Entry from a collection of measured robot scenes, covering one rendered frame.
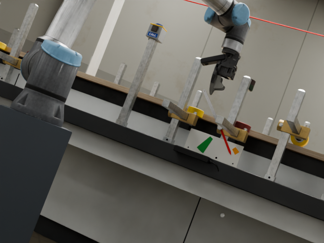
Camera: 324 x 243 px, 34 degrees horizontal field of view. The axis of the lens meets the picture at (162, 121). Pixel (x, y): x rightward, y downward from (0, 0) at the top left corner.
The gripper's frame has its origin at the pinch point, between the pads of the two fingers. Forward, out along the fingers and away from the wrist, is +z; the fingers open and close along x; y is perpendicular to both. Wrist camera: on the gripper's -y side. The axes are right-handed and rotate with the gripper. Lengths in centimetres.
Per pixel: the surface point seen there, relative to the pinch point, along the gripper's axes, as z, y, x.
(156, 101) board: 9.7, -31.9, 22.3
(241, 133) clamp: 12.8, 19.1, 5.3
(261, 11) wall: -177, -99, 402
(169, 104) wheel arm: 13.8, -7.5, -22.0
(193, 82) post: -2.7, -11.3, 6.1
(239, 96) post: -3.1, 12.1, 6.0
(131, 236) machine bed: 78, -20, 28
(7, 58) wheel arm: 16, -107, -3
